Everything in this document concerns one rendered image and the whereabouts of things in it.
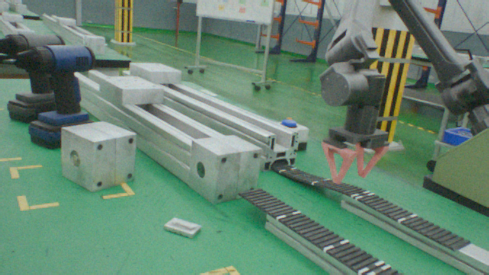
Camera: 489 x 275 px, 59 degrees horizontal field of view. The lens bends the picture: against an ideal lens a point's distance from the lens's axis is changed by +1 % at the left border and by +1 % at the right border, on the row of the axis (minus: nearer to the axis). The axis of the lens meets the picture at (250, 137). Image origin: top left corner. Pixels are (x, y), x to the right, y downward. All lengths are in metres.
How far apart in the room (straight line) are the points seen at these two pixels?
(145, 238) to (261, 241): 0.17
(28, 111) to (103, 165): 0.45
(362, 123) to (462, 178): 0.35
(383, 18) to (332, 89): 3.56
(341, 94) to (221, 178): 0.25
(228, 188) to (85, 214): 0.24
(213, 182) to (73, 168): 0.26
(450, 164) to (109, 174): 0.74
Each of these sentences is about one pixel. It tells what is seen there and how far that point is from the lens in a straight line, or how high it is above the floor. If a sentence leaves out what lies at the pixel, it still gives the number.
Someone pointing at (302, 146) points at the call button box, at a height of 0.79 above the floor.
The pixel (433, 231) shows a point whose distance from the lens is 0.76.
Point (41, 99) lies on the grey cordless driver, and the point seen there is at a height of 0.84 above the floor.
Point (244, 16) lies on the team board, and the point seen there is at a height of 1.03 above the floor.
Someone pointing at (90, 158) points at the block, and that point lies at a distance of 0.79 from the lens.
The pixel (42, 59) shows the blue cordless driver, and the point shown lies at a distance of 0.98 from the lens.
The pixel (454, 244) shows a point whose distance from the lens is 0.74.
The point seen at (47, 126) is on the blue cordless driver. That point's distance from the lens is 1.02.
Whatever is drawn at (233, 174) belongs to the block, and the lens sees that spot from 0.77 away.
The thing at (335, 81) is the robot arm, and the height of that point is 1.02.
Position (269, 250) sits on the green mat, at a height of 0.78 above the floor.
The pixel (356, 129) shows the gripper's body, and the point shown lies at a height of 0.94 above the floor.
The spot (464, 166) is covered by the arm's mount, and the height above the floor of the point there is 0.84.
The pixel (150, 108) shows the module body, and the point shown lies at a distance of 1.12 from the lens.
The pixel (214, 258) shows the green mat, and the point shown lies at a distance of 0.62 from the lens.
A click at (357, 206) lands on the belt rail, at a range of 0.82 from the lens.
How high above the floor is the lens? 1.12
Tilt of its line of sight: 16 degrees down
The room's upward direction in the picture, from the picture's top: 7 degrees clockwise
